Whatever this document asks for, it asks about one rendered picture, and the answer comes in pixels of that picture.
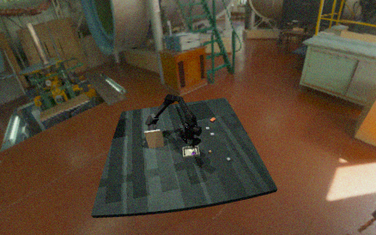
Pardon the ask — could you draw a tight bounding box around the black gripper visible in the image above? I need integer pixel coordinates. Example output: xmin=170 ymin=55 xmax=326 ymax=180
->
xmin=179 ymin=130 xmax=201 ymax=148

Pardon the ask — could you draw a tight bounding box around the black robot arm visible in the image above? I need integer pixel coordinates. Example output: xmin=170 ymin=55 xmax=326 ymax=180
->
xmin=146 ymin=93 xmax=202 ymax=136

